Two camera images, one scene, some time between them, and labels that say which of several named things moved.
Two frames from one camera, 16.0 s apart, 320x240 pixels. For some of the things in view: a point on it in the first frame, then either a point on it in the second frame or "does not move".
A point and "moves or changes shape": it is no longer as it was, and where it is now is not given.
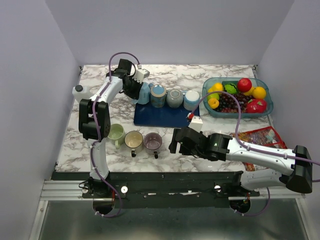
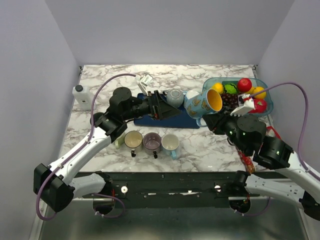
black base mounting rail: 163,190 does not move
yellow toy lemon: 217,87 does not move
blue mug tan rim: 158,93 moves or changes shape
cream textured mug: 133,141 does not move
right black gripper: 173,144 -> 215,121
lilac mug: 152,142 does not move
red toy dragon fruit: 256,106 does not move
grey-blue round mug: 174,98 does not move
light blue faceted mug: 144,96 -> 170,145
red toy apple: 244,84 does not move
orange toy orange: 259,93 does not move
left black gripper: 134,94 -> 159,108
